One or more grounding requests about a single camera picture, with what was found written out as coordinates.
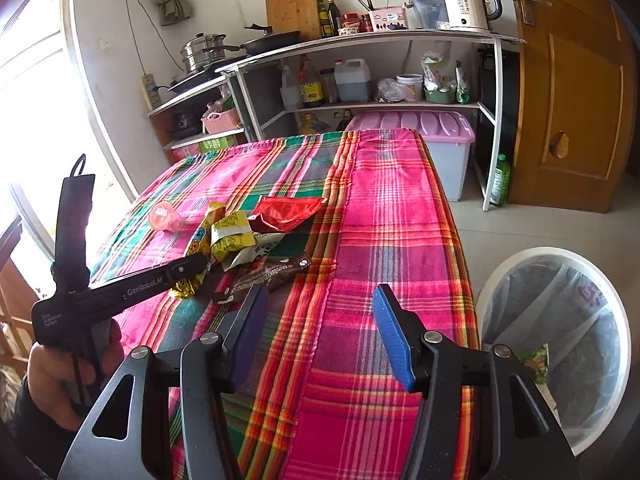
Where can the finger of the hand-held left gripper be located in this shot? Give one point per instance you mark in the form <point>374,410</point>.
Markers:
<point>195,266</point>

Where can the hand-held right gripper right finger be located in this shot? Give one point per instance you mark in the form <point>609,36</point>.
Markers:
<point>395,335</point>

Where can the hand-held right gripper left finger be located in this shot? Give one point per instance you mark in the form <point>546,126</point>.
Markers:
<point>250,330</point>

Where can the gold foil wrapper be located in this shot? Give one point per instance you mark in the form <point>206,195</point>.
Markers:
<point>185,288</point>

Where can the brown chocolate bar wrapper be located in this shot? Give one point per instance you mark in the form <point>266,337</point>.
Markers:
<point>265,278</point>

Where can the white bin with clear liner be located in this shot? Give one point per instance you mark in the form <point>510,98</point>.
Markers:
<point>555,280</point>

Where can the person's left hand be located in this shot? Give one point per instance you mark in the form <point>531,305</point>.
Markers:
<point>50,375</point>

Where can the yellow blue snack packet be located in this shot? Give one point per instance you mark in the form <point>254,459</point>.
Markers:
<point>202,237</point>

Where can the orange jelly cup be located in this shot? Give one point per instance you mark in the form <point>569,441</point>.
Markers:
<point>164,216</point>

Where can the pink plaid blanket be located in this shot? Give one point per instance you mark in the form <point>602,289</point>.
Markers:
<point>375,260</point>

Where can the red foil packet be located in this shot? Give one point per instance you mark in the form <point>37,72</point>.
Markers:
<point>285,212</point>

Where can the green cardboard box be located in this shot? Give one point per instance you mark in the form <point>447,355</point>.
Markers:
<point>217,143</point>

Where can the small black cooker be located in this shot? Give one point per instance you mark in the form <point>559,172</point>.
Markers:
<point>182,123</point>

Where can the green printed wrapper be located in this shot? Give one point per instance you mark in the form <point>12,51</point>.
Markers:
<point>537,360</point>

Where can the pink woven basket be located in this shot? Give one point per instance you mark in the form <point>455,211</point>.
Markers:
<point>220,122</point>

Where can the low side table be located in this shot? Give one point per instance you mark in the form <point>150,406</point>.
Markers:
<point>185,102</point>

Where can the white power strip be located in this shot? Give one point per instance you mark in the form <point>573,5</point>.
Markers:
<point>148,91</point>

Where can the storage box with pink lid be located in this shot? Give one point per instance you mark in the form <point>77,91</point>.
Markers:
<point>430,155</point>

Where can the black induction cooker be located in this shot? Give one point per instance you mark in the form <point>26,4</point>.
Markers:
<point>200,80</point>

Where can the green plastic bottle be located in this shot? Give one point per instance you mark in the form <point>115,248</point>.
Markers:
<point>500,180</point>

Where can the white plastic bottle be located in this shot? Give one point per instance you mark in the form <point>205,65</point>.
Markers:
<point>289,92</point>

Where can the cooking oil bottle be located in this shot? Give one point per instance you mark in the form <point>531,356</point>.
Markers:
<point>310,87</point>

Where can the steel steamer pot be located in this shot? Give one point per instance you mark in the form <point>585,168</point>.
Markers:
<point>202,53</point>

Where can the dark glass jar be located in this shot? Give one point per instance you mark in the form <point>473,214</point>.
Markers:
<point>327,86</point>

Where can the window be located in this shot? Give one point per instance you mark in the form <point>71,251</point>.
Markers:
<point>30,85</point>

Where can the black frying pan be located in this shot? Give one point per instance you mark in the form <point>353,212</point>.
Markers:
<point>272,42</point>

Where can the translucent jerry can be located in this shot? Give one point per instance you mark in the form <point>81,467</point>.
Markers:
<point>352,81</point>

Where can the crumpled clear plastic bag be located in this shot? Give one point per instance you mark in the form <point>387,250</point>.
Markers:
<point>387,91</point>

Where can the white plastic tub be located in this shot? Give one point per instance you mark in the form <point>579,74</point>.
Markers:
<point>409,87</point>

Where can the green white packet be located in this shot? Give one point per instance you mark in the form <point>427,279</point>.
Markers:
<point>462,83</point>

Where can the bundle of food bags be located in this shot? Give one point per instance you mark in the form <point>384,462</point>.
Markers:
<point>437,72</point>

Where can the wooden cutting board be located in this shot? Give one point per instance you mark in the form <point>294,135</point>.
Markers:
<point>292,7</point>

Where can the white metal shelf rack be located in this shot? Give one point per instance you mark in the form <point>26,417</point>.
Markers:
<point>375,40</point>

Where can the red lidded jar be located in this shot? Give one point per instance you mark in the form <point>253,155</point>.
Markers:
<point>351,21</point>

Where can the small red jar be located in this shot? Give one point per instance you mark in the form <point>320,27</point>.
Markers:
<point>367,23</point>

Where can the wooden door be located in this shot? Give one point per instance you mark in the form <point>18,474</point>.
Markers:
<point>570,85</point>

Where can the pink utensil holder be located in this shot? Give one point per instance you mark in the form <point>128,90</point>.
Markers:
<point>385,19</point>

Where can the water filter pitcher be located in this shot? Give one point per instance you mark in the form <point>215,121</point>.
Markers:
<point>425,11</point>

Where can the white electric kettle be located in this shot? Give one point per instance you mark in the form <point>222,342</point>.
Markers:
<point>470,5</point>

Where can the white wall socket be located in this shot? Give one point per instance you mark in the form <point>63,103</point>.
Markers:
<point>105,42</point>

